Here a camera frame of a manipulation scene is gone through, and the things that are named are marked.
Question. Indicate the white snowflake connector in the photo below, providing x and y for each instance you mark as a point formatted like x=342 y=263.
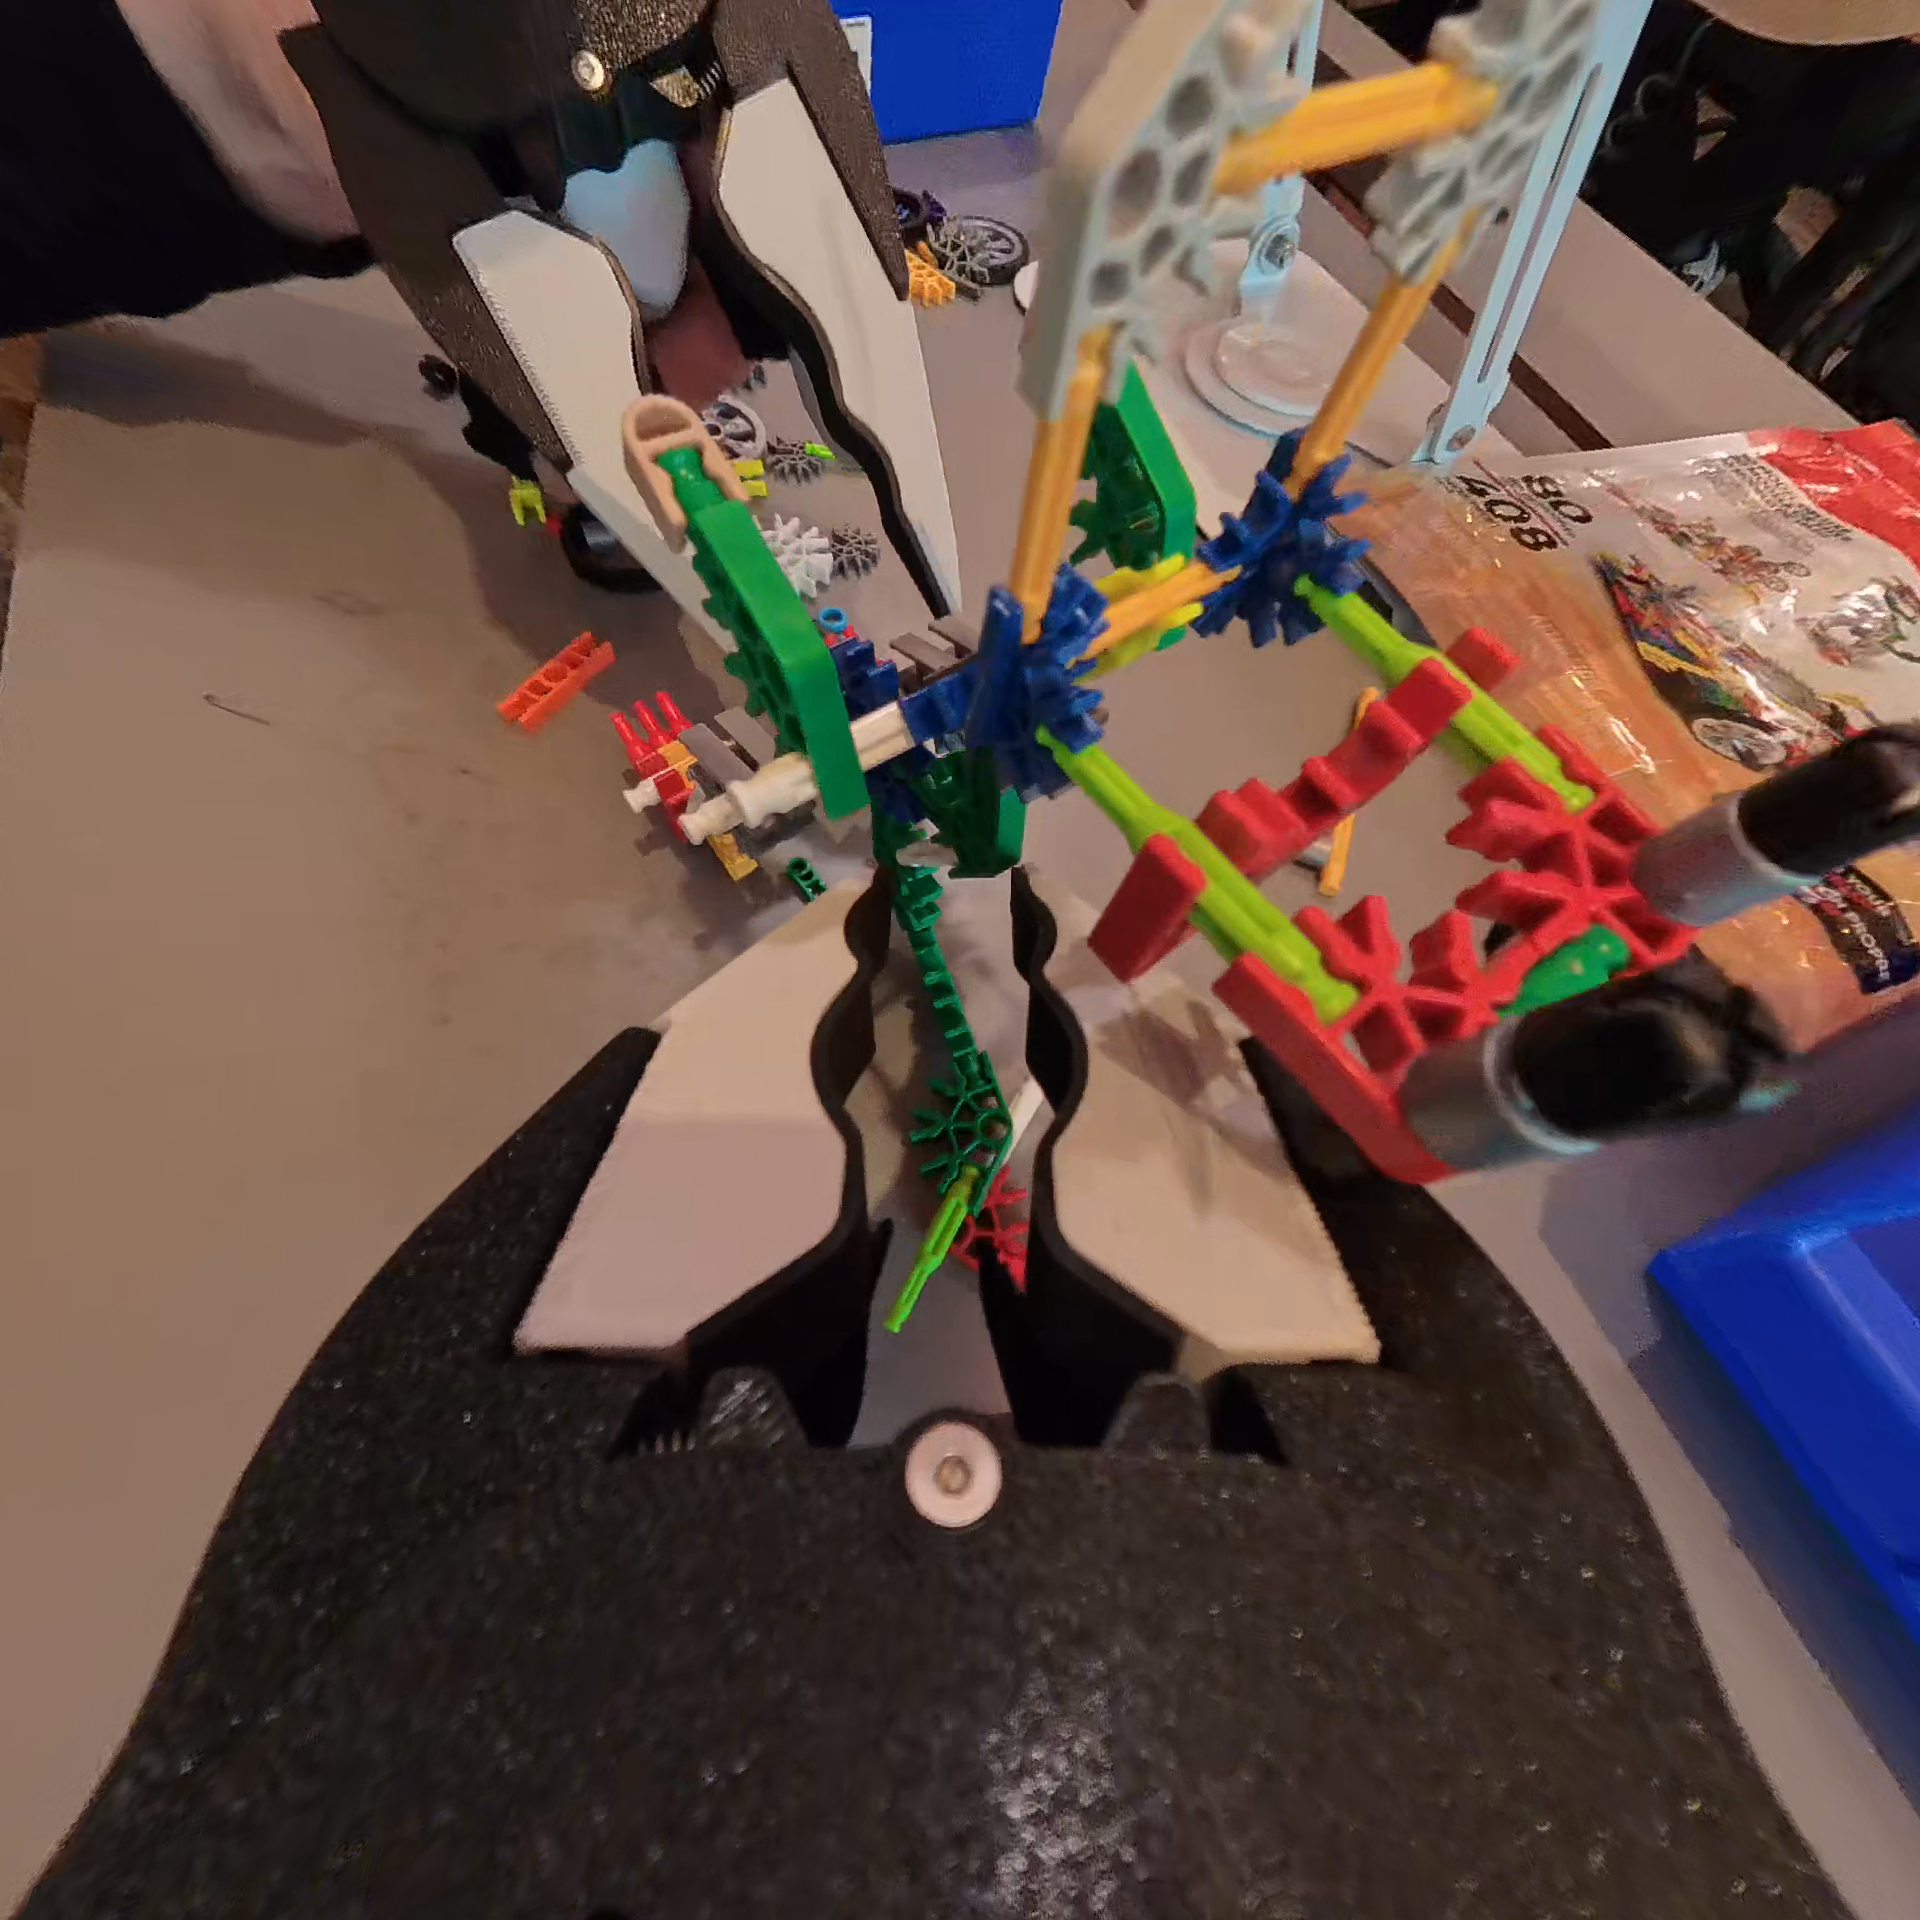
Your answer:
x=795 y=555

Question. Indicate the grey spoked wheel hub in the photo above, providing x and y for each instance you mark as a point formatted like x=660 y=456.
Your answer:
x=734 y=427

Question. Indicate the orange ladder piece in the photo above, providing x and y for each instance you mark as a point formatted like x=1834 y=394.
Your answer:
x=556 y=681

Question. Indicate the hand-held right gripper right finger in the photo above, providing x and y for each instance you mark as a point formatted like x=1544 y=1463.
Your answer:
x=1200 y=1213

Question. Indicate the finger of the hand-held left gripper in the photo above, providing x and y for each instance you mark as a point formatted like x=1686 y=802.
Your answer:
x=839 y=283
x=562 y=329

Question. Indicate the small tyre with hub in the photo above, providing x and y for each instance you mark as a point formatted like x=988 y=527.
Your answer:
x=914 y=212

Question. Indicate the small green clip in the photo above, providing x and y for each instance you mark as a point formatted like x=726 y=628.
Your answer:
x=806 y=879

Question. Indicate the orange fan connector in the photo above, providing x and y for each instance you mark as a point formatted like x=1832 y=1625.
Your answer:
x=926 y=276

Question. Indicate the colourful construction toy model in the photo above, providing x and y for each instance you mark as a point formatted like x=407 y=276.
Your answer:
x=1035 y=674

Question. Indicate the printed toy packaging bag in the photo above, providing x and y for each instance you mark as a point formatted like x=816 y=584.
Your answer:
x=1723 y=523

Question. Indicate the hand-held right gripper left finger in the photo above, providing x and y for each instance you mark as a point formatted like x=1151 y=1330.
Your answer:
x=705 y=1155

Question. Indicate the long orange rod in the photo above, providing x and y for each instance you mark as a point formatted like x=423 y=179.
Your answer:
x=1334 y=861

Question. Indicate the person's left hand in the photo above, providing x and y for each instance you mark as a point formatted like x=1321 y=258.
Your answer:
x=240 y=105

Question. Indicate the small dark grey connector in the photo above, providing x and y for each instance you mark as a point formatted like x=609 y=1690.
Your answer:
x=856 y=551
x=795 y=458

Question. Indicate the black rubber tyre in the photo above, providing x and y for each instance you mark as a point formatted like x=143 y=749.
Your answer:
x=609 y=559

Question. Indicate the blue storage bin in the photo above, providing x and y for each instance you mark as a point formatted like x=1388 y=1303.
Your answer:
x=945 y=76
x=1799 y=1349

